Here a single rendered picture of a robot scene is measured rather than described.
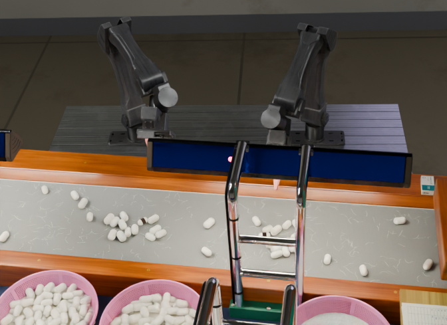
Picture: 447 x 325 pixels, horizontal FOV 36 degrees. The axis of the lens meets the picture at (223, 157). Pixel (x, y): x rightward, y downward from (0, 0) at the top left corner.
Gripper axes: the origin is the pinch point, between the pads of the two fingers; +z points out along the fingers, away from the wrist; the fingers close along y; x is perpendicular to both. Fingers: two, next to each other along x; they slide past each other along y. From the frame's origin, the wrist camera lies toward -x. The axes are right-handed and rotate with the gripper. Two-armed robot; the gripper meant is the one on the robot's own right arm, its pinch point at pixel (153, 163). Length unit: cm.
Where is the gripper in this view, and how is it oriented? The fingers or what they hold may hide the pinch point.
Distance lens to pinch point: 200.1
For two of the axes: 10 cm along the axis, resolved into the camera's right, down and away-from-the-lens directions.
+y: 9.9, 0.5, -1.5
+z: -0.7, 9.9, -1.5
